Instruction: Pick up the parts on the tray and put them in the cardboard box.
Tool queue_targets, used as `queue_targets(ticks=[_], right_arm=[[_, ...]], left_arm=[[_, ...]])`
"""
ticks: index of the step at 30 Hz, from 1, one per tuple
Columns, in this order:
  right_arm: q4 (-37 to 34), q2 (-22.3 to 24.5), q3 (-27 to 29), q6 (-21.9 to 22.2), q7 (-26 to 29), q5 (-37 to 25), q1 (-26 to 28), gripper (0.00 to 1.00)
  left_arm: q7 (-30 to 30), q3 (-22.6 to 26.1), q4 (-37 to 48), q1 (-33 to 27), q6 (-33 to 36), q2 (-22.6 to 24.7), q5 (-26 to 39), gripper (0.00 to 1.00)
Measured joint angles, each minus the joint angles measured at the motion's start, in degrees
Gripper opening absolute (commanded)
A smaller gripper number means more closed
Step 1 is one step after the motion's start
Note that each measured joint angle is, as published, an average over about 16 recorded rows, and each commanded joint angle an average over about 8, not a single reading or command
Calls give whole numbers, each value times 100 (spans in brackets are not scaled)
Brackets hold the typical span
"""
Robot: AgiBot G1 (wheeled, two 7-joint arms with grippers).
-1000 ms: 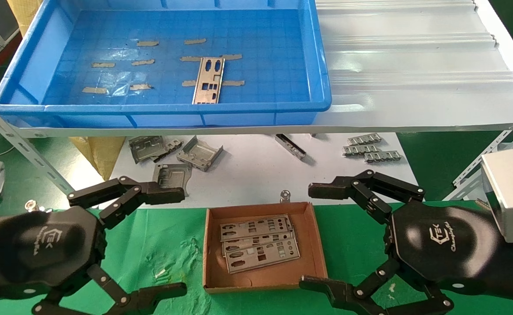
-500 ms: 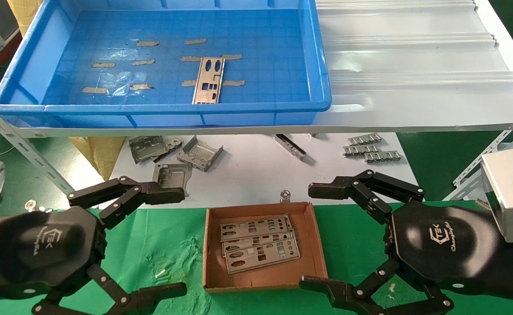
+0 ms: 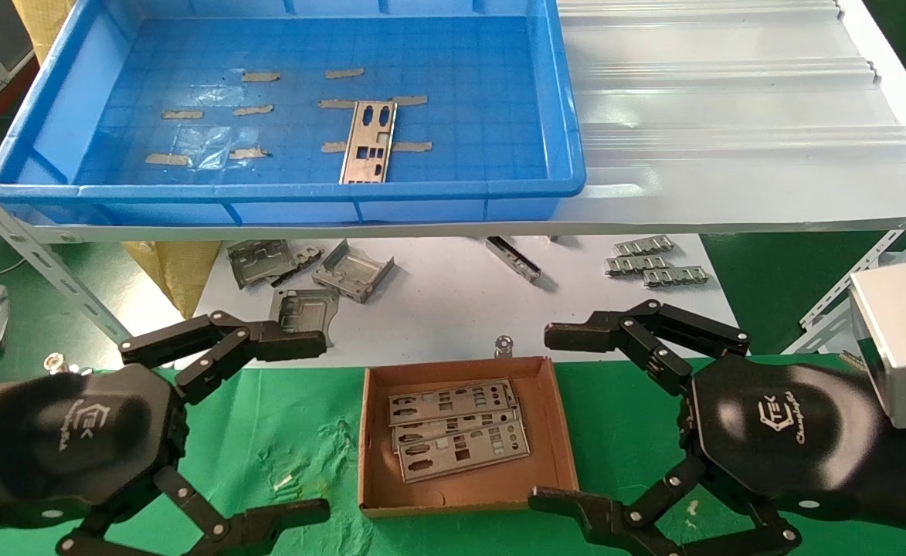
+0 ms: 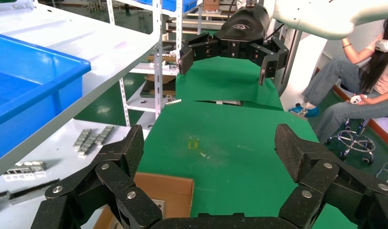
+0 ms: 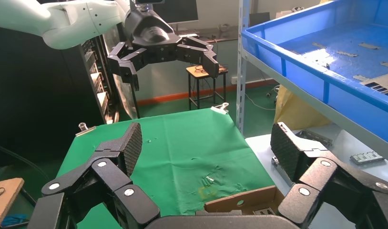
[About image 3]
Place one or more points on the tan woven sack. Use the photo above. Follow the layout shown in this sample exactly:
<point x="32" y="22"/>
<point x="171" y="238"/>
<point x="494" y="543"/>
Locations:
<point x="43" y="23"/>

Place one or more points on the narrow metal rail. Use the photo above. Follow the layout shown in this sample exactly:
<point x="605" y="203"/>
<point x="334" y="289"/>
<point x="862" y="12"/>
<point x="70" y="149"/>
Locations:
<point x="513" y="259"/>

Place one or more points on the U-shaped grey metal bracket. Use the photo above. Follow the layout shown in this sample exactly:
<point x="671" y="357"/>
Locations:
<point x="352" y="274"/>

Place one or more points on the flat grey metal bracket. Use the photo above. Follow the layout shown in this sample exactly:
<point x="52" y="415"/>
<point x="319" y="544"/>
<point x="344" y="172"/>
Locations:
<point x="306" y="309"/>

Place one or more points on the green cloth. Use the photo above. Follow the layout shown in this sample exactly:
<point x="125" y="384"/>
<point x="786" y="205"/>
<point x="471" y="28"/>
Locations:
<point x="283" y="417"/>

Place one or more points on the beige tape strip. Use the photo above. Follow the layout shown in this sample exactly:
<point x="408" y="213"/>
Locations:
<point x="252" y="110"/>
<point x="261" y="76"/>
<point x="337" y="103"/>
<point x="250" y="153"/>
<point x="167" y="159"/>
<point x="182" y="114"/>
<point x="410" y="100"/>
<point x="334" y="147"/>
<point x="414" y="146"/>
<point x="344" y="72"/>

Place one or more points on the blue plastic tray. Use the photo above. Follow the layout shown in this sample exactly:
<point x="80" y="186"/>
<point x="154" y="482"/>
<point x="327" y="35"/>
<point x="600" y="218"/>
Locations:
<point x="460" y="77"/>

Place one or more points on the shallow brown cardboard box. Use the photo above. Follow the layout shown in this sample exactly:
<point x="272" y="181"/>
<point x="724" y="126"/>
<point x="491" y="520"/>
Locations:
<point x="460" y="494"/>

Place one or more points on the white slotted shelf post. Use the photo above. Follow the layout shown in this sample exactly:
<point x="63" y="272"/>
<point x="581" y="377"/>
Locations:
<point x="35" y="259"/>
<point x="831" y="305"/>

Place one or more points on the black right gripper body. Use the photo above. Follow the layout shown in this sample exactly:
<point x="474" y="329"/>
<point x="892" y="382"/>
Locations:
<point x="785" y="425"/>

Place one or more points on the silver metal IO shield plate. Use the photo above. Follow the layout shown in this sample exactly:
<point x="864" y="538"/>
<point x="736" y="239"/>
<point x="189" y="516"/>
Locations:
<point x="425" y="405"/>
<point x="480" y="461"/>
<point x="368" y="135"/>
<point x="452" y="427"/>

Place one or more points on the white corrugated shelf board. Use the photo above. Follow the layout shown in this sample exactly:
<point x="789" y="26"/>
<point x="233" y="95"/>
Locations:
<point x="731" y="116"/>

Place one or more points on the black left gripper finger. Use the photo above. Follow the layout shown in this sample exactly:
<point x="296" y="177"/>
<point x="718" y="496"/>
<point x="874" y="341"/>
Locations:
<point x="290" y="345"/>
<point x="283" y="519"/>

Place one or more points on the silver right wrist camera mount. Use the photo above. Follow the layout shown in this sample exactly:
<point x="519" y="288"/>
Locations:
<point x="904" y="340"/>

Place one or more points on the folded grey metal bracket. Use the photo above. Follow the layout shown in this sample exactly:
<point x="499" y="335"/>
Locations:
<point x="256" y="262"/>

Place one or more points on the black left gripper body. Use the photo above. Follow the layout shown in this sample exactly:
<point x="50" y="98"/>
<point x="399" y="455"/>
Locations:
<point x="66" y="440"/>

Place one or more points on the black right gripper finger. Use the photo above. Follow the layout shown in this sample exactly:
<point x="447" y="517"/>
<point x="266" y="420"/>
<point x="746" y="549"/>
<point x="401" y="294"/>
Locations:
<point x="584" y="336"/>
<point x="576" y="508"/>

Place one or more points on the yellow woven bag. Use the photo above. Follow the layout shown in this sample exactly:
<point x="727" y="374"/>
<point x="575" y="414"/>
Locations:
<point x="178" y="270"/>

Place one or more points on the small grey metal bracket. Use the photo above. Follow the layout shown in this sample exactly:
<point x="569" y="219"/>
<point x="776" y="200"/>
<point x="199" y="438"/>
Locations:
<point x="307" y="255"/>

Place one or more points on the slotted metal strip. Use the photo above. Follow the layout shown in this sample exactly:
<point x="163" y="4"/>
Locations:
<point x="644" y="245"/>
<point x="676" y="276"/>
<point x="638" y="265"/>

